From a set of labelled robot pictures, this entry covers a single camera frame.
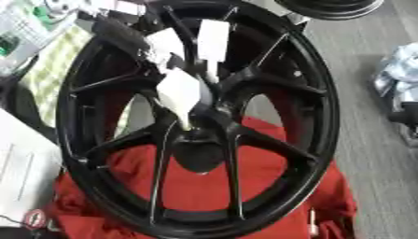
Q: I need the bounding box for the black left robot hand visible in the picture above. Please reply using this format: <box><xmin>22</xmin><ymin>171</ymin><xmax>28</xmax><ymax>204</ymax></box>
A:
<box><xmin>90</xmin><ymin>16</ymin><xmax>157</xmax><ymax>61</ymax></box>

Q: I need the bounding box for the black spoked wheel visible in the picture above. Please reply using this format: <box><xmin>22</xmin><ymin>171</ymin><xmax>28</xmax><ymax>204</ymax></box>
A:
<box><xmin>53</xmin><ymin>0</ymin><xmax>343</xmax><ymax>239</ymax></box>

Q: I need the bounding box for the black round wheel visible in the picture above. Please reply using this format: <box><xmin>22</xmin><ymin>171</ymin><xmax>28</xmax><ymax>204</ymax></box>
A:
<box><xmin>272</xmin><ymin>0</ymin><xmax>385</xmax><ymax>21</ymax></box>

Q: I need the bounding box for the white flat box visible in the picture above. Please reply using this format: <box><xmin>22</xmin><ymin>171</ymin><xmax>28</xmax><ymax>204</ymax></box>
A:
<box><xmin>0</xmin><ymin>107</ymin><xmax>64</xmax><ymax>228</ymax></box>

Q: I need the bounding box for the round red white tag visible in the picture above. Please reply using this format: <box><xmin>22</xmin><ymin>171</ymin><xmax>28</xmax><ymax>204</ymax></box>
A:
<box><xmin>22</xmin><ymin>208</ymin><xmax>49</xmax><ymax>232</ymax></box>

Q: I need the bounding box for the pale blue white bundle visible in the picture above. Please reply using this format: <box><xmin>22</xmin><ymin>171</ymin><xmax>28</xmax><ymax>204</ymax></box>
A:
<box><xmin>370</xmin><ymin>42</ymin><xmax>418</xmax><ymax>105</ymax></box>

